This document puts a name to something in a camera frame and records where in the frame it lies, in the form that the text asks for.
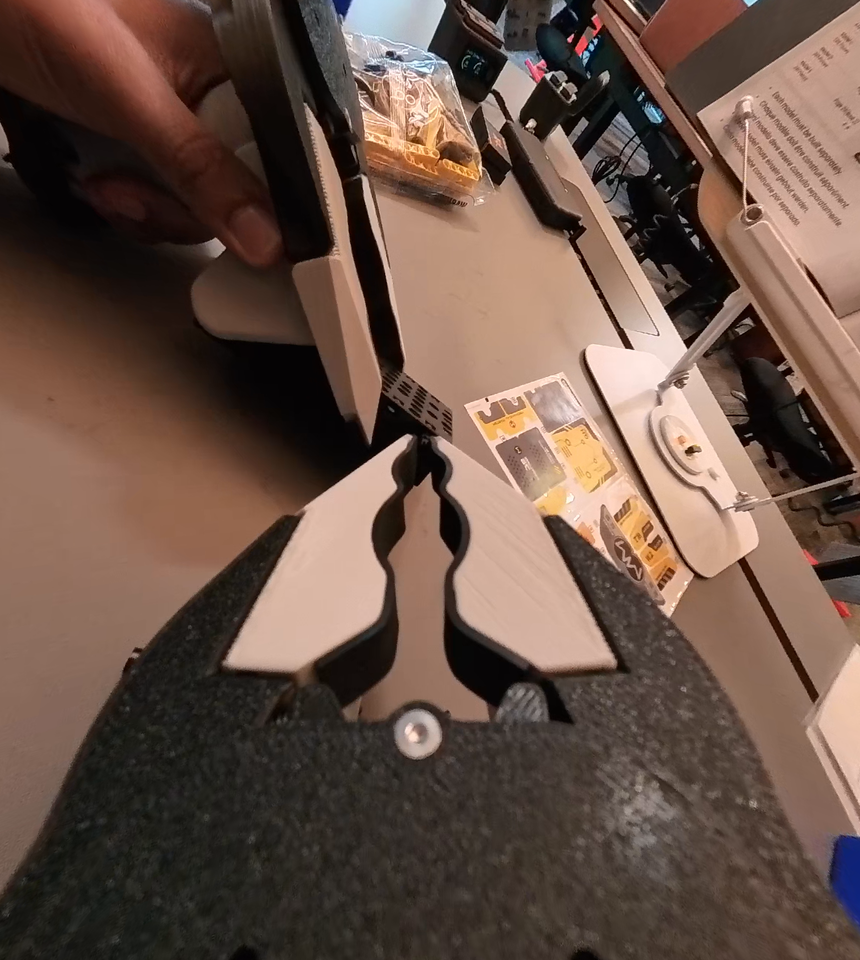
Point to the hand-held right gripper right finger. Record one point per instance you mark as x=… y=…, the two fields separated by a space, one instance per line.
x=520 y=600

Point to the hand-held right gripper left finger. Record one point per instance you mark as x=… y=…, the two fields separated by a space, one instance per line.
x=325 y=592

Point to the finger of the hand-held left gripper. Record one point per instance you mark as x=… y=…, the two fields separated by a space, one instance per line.
x=385 y=292
x=340 y=337

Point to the black perforated battery box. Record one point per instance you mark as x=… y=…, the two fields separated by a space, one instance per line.
x=415 y=397

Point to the person's left hand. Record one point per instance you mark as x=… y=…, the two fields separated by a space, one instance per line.
x=100 y=90

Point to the clear bag of yellow parts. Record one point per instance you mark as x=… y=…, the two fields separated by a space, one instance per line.
x=415 y=142

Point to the yellow grey sticker sheet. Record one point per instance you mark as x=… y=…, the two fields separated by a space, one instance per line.
x=550 y=450

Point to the small black battery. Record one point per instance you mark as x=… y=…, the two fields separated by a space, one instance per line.
x=491 y=150

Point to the black charging case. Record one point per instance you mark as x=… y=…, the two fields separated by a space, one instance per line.
x=475 y=67

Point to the black flat power bank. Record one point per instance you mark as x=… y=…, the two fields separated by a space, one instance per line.
x=542 y=180

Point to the white book stand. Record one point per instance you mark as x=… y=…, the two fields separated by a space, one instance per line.
x=632 y=390

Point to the black charger adapter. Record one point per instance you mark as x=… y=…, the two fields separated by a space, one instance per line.
x=550 y=101

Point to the black office chair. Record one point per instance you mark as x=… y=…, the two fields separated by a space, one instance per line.
x=782 y=412
x=662 y=217

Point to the instruction booklet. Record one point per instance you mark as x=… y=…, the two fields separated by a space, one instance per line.
x=827 y=150

